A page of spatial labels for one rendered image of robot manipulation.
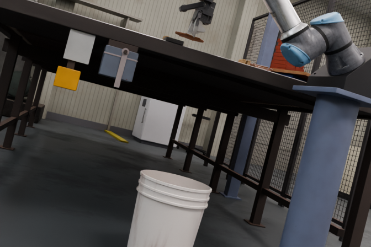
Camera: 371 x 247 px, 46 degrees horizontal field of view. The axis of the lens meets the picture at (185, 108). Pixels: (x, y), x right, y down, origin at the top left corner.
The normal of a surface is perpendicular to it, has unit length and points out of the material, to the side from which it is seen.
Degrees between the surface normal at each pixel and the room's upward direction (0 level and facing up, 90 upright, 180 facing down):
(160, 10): 90
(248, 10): 90
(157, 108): 90
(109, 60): 90
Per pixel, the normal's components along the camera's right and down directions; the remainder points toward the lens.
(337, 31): 0.27, 0.14
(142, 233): -0.54, -0.10
